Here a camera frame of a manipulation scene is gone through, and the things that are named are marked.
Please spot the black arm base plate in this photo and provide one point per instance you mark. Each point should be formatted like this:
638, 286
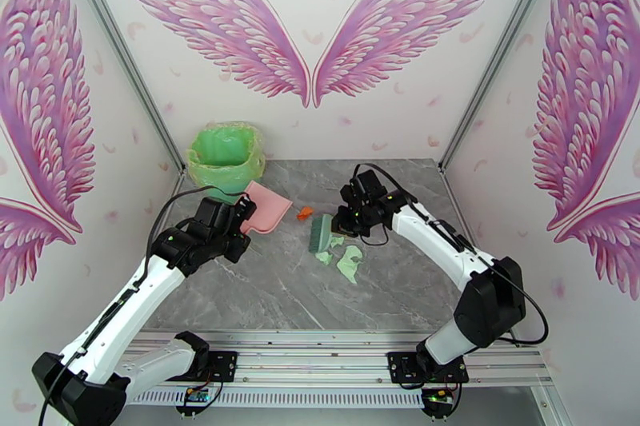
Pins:
400, 367
222, 367

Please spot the orange paper scrap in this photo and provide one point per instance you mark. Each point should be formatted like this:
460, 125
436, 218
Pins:
305, 214

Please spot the small controller board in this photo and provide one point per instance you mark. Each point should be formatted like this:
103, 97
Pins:
197, 397
440, 397

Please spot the aluminium mounting rail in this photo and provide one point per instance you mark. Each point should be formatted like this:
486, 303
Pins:
310, 354

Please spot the green trash bin with bag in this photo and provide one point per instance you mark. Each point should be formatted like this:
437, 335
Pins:
250, 160

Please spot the teal hand brush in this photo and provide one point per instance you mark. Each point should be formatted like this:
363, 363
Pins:
320, 235

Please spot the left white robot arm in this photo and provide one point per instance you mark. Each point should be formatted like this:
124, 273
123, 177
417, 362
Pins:
125, 299

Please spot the pink plastic dustpan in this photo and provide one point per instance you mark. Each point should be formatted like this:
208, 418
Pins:
267, 210

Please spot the aluminium frame post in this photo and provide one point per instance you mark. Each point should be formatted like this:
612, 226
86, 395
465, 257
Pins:
125, 60
500, 60

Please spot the green paper scrap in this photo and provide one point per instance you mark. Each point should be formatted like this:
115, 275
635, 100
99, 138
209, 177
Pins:
337, 242
350, 265
325, 258

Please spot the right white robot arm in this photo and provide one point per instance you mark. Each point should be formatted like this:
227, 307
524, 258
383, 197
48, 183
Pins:
435, 245

